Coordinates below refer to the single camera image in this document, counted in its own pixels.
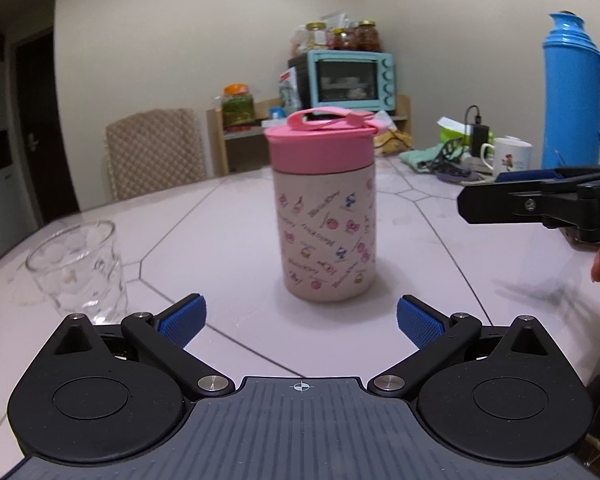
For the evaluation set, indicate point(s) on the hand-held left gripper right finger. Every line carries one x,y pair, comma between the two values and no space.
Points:
420,323

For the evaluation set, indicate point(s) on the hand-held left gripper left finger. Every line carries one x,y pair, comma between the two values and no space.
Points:
185,321

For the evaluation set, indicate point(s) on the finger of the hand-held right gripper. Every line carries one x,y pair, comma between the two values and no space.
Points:
505,205
530,175

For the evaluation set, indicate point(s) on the cream printed bottle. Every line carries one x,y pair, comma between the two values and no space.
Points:
325,230

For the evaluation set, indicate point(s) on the pink bottle cap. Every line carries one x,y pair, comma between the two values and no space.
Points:
320,147

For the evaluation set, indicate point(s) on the white printed mug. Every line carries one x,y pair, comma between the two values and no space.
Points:
512,157

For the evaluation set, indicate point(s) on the green tissue box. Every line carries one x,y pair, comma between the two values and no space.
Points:
452,132

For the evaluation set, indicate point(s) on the blue thermos jug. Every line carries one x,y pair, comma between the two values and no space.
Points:
570,90

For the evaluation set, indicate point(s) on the green cloth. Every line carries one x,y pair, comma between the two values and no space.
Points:
422,157

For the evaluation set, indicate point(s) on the clear drinking glass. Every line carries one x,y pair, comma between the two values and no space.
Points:
82,272

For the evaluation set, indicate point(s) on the yellow bag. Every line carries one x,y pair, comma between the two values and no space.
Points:
392,142

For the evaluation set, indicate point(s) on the beige quilted chair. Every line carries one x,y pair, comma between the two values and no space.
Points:
155,155

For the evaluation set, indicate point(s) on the wooden shelf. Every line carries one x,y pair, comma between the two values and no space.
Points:
220,145

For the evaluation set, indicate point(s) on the teal toaster oven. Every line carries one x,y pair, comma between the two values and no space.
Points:
350,82

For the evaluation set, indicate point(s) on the tall jar with red contents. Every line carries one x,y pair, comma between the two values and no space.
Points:
368,37

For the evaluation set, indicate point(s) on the white flat box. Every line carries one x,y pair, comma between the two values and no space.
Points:
275,123

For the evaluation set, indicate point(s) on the orange-lidded jar with green contents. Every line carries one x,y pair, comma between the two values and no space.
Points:
238,107

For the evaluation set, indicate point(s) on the small blue box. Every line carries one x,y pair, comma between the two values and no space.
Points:
277,113

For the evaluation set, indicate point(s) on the small jar with red contents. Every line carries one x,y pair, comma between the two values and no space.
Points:
343,40

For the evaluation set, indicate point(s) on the dark door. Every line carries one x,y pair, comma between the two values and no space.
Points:
45,125

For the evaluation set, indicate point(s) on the white printed packet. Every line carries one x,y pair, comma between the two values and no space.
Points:
289,91

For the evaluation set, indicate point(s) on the glass jar with pale contents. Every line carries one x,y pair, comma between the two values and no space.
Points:
316,36

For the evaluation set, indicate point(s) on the clear plastic bag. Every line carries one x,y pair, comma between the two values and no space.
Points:
299,42

